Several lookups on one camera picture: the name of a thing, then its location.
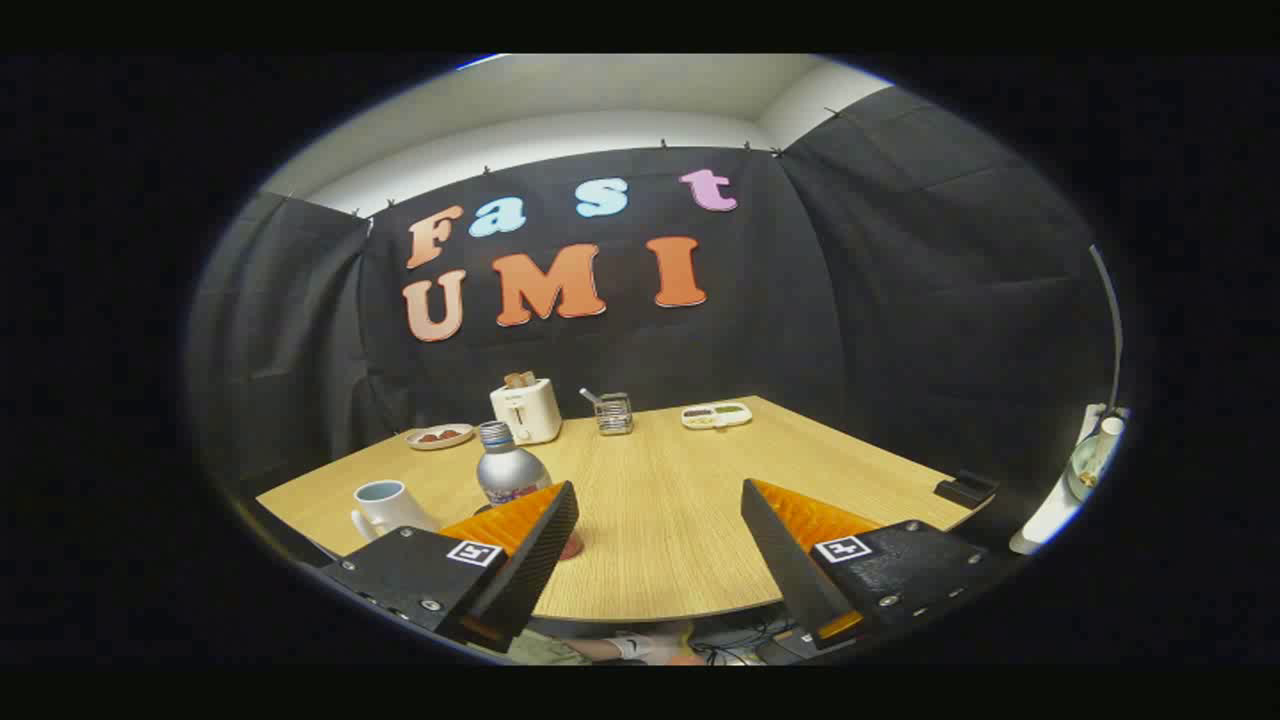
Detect black backdrop cloth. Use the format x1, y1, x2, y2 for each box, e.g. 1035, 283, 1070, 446
185, 85, 1117, 501

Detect white ceramic cup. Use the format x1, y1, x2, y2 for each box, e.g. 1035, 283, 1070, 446
350, 480, 442, 544

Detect black cables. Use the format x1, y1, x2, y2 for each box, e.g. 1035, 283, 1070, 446
690, 618, 796, 666

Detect black table-edge block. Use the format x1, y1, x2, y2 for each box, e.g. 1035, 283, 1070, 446
933, 469, 1000, 510

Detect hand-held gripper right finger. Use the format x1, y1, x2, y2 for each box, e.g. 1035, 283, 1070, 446
740, 478, 1006, 651

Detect white divided tray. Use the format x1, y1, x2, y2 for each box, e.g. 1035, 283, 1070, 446
681, 402, 754, 432

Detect small round plate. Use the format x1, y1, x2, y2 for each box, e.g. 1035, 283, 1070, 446
405, 424, 476, 452

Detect person's foot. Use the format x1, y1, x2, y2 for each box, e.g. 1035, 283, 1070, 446
588, 625, 703, 666

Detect silver juice bottle red label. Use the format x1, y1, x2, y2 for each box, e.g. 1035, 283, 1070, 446
477, 421, 554, 507

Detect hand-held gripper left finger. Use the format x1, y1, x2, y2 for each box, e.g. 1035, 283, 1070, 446
320, 480, 581, 654

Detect white toaster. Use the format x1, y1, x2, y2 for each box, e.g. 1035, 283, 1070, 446
489, 378, 563, 446

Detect wooden table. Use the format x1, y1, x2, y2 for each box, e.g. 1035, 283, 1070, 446
255, 395, 997, 623

